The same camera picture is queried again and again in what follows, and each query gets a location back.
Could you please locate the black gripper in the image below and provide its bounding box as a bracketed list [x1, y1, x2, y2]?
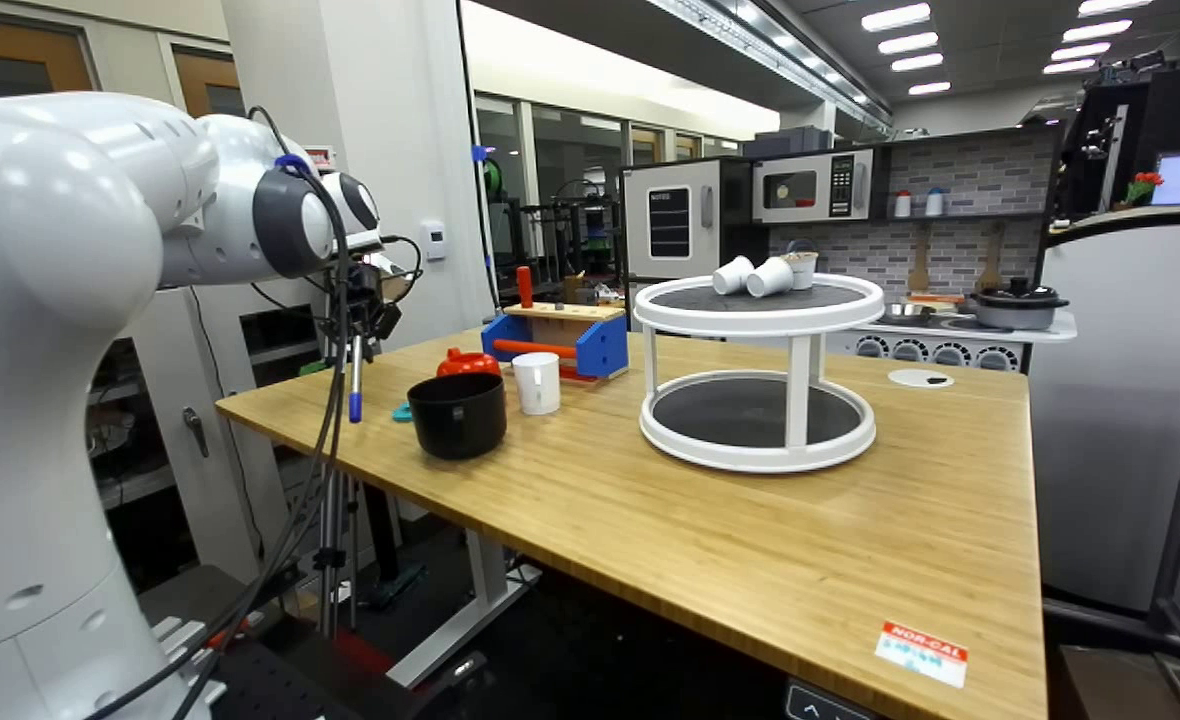
[324, 255, 413, 358]

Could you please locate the red toy teapot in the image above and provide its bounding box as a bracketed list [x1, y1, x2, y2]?
[433, 345, 506, 385]

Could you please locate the white mug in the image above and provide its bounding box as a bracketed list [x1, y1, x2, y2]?
[510, 347, 563, 419]

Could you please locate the green black tripod stand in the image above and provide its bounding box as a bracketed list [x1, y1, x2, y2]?
[307, 332, 390, 636]

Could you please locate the white two-tier round stand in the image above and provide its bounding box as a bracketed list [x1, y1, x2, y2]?
[627, 272, 890, 476]

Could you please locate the grey storage cabinet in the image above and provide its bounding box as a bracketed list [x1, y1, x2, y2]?
[83, 274, 351, 591]

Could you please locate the blue wooden peg bench toy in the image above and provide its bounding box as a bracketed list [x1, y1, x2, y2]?
[480, 300, 632, 388]

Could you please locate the white toy kitchen oven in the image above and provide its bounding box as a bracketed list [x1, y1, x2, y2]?
[619, 154, 725, 280]

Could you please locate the small white cup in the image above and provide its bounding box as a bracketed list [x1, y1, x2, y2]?
[707, 251, 757, 300]
[739, 251, 798, 300]

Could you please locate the white toy microwave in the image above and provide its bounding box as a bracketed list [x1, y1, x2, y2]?
[748, 148, 878, 228]

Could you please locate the toy kitchen sink counter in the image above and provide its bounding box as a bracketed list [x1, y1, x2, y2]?
[862, 296, 1086, 375]

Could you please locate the table height control panel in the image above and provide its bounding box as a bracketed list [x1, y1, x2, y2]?
[781, 674, 878, 720]

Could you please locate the red white warning sticker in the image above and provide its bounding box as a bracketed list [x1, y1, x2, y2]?
[872, 614, 975, 691]

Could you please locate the dark toy pot with lid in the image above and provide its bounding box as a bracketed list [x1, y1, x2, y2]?
[966, 274, 1074, 336]

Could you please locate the grey rounded panel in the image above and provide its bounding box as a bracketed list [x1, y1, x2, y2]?
[1026, 204, 1180, 630]

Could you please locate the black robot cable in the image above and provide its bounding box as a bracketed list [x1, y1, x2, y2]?
[82, 98, 429, 720]

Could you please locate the white wall thermostat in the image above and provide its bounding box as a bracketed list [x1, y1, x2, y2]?
[415, 215, 453, 269]

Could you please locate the black bowl with handle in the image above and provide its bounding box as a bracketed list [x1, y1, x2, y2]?
[406, 370, 510, 462]

